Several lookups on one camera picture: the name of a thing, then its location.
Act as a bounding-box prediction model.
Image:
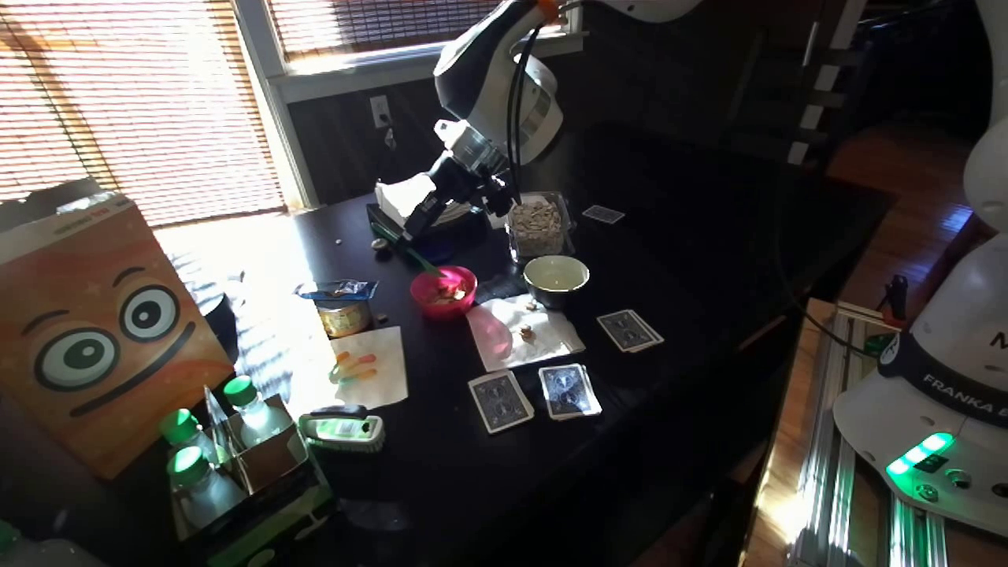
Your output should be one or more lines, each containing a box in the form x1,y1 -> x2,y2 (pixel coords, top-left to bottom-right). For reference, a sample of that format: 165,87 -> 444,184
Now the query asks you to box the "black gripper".
402,146 -> 521,245

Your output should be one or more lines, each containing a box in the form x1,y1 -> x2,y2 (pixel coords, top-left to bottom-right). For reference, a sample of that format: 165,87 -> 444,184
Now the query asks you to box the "pink bowl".
405,260 -> 482,325

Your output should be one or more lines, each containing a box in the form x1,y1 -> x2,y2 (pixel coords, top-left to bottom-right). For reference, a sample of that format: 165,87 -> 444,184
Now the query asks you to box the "black and white bowl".
521,251 -> 592,303

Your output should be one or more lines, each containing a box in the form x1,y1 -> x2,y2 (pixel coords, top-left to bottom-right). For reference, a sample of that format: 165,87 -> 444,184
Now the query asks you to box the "dark blue tray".
361,198 -> 473,256

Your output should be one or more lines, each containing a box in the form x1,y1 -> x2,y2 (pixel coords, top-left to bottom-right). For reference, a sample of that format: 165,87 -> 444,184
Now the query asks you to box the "clear plastic seed container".
504,190 -> 575,260

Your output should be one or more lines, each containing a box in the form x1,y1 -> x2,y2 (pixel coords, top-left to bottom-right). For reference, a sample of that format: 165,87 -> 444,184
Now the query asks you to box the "small jar with blue label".
296,277 -> 380,339

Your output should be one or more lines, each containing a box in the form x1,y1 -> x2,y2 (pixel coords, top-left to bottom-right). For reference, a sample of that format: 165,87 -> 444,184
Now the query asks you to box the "white paper with gummy candies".
329,325 -> 413,414

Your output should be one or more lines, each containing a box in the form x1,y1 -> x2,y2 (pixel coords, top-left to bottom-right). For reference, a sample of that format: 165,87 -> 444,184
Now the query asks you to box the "blue-backed playing card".
595,305 -> 668,357
465,367 -> 540,439
581,200 -> 629,231

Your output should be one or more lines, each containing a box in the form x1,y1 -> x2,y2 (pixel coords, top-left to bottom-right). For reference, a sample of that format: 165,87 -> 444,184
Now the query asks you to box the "white window blind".
0,0 -> 287,231
266,0 -> 508,56

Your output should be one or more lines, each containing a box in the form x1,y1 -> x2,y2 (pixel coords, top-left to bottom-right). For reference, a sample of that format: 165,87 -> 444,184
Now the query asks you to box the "playing card in glossy sleeve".
534,360 -> 608,424

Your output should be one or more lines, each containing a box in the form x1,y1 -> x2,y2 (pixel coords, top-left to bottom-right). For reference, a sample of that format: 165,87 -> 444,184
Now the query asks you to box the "white and green plastic case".
296,409 -> 386,453

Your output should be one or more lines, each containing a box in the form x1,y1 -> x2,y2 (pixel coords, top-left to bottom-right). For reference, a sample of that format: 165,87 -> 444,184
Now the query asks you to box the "green-capped bottle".
216,373 -> 298,455
153,406 -> 214,467
166,444 -> 252,528

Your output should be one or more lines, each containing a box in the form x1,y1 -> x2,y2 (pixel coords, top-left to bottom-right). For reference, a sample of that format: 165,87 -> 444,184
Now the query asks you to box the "brown box with cartoon face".
0,192 -> 236,485

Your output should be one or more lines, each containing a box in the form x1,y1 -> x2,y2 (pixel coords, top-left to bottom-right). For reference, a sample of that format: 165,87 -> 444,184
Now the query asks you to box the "dark cabinet with white strips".
570,0 -> 878,175

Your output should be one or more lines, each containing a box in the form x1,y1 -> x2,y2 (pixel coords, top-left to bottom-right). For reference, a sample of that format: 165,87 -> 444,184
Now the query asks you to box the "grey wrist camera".
433,117 -> 508,175

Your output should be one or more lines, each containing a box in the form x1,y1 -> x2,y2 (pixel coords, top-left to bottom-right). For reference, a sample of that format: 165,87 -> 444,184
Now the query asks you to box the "white wall outlet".
364,92 -> 400,151

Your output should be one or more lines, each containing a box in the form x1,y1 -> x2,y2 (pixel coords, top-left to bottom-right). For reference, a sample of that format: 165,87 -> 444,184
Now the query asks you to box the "white window frame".
230,0 -> 586,213

